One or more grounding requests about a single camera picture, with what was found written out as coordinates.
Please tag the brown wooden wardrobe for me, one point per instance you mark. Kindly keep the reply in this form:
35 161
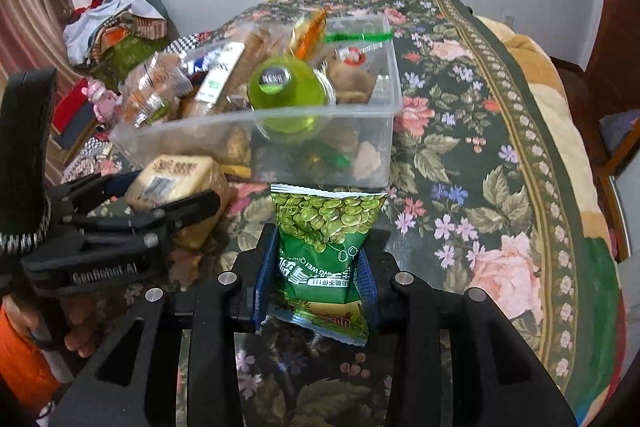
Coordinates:
620 32

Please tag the pile of clothes on chair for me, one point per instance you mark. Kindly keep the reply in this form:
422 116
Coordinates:
97 24

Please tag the blue white foil snack packet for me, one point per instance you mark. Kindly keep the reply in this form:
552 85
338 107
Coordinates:
206 62

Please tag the pink toy rabbit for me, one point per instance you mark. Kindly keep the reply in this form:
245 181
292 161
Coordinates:
102 99

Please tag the red cloth flowers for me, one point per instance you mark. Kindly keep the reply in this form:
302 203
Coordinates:
92 4

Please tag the grey cloth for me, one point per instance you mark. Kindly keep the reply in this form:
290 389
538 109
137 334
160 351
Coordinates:
620 129

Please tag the red box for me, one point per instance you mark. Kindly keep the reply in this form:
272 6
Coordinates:
70 107

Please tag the dark floral blanket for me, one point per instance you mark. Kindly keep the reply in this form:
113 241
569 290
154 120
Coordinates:
475 157

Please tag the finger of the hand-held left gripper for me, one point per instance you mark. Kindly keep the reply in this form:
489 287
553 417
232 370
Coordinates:
190 207
127 181

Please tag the clear bag of brown pastries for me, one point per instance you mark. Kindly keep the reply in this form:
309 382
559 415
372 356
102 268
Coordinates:
152 92

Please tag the white green snack packet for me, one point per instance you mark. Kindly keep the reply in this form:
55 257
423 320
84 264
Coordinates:
220 74

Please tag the green jelly cup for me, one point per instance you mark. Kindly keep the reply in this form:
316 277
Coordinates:
290 94

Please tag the green pea snack packet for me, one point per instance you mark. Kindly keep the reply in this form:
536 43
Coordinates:
325 247

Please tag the clear zip bag brown snacks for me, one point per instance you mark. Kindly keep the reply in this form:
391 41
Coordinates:
355 67

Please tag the pile of coloured clothes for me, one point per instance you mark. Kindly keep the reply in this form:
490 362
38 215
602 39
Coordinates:
125 44

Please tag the grey box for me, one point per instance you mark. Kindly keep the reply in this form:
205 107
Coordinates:
77 129

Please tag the clear plastic storage box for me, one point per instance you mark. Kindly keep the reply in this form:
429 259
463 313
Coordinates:
300 147

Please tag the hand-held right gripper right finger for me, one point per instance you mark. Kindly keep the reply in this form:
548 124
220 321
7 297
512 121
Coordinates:
371 282

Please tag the striped brown curtain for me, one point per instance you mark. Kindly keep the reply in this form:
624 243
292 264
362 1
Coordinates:
30 7

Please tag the yellow label bread packet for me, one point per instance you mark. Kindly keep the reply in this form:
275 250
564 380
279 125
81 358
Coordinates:
172 182

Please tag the white wall socket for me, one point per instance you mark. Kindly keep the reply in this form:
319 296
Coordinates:
509 20

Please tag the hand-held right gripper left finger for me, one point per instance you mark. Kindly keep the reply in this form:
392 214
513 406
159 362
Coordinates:
265 279

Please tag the person's left hand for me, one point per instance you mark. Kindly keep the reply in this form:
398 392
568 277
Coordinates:
80 327

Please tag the orange snack packet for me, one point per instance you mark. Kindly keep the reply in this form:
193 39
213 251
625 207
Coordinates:
307 34

